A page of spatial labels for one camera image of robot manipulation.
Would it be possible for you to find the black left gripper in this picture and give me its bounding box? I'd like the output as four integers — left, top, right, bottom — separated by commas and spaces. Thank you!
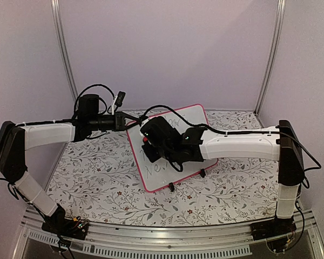
89, 111, 141, 132

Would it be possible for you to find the pink framed whiteboard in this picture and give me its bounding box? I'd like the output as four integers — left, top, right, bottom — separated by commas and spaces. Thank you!
127, 104, 218, 193

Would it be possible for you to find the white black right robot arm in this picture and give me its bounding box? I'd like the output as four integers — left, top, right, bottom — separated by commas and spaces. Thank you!
140, 117, 305, 235

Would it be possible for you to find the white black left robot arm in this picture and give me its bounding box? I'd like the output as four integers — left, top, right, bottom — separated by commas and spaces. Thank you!
0, 92, 143, 234

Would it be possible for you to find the black whiteboard foot clip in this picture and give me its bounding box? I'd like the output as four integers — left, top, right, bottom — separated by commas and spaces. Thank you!
168, 182, 175, 192
199, 169, 206, 178

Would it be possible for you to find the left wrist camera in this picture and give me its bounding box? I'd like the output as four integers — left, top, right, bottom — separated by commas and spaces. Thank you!
108, 91, 126, 115

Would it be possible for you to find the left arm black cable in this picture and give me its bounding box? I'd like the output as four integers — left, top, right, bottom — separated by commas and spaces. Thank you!
72, 84, 118, 122

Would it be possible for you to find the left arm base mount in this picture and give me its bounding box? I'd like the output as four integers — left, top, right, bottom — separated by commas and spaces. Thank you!
42, 216, 89, 240

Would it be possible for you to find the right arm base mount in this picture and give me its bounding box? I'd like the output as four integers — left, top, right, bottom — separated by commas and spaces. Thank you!
249, 216, 296, 241

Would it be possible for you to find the left aluminium corner post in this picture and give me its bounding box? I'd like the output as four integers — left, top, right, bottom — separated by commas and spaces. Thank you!
50, 0, 79, 110

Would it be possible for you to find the aluminium corner post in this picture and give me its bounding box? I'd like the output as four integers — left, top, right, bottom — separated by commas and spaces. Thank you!
50, 0, 79, 110
254, 0, 286, 117

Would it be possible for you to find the aluminium front rail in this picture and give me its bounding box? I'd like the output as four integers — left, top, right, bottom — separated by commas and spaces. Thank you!
13, 209, 324, 258

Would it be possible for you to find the right aluminium corner post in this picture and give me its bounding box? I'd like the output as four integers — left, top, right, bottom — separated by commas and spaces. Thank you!
254, 0, 286, 117

